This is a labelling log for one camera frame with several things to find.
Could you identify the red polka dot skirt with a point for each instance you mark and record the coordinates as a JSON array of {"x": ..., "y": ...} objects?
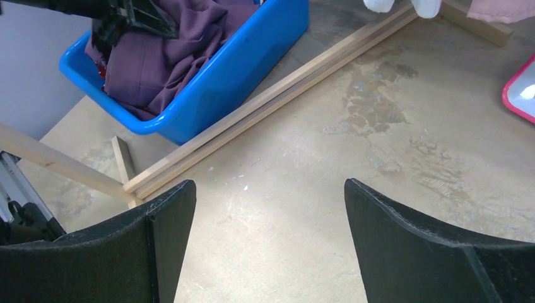
[{"x": 102, "y": 68}]

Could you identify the wooden clothes rack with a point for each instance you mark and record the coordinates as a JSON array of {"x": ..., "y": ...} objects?
[{"x": 149, "y": 181}]

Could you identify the purple shirt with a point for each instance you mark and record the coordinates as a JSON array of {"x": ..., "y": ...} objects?
[{"x": 146, "y": 72}]

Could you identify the grey white t-shirt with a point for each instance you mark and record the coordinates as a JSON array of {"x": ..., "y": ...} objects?
[{"x": 426, "y": 9}]

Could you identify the pink garment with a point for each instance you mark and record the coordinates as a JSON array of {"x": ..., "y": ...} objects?
[{"x": 501, "y": 11}]

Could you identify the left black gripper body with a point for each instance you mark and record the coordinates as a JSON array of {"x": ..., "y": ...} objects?
[{"x": 111, "y": 19}]

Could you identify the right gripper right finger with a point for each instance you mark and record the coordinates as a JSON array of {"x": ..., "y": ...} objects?
[{"x": 405, "y": 255}]

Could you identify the whiteboard with pink frame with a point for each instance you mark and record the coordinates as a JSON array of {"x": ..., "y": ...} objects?
[{"x": 518, "y": 92}]

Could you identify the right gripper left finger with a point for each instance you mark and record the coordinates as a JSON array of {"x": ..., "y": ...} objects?
[{"x": 136, "y": 256}]

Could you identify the blue plastic bin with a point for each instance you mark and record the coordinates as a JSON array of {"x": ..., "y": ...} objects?
[{"x": 220, "y": 87}]

